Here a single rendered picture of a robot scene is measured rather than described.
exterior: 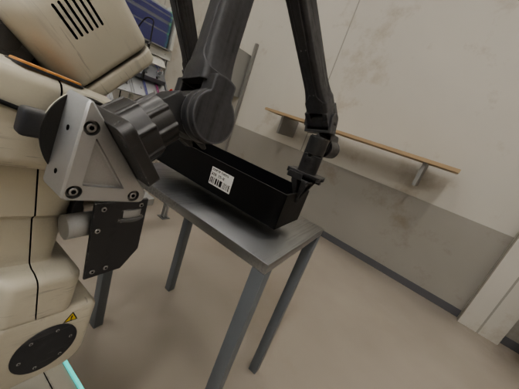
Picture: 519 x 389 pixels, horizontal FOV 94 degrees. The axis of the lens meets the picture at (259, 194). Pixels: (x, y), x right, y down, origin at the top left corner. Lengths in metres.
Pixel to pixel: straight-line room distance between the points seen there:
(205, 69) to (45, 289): 0.46
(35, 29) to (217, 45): 0.22
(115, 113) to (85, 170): 0.07
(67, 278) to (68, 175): 0.30
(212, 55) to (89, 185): 0.24
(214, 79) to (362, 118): 2.87
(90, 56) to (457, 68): 3.04
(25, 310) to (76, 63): 0.41
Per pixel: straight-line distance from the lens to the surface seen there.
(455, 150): 3.02
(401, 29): 3.43
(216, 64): 0.41
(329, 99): 0.70
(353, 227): 3.15
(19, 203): 0.52
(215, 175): 0.82
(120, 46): 0.48
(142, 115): 0.34
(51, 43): 0.45
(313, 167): 0.71
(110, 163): 0.34
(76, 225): 0.52
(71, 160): 0.32
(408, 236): 3.05
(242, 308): 0.71
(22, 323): 0.63
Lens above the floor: 1.12
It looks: 16 degrees down
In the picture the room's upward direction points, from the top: 20 degrees clockwise
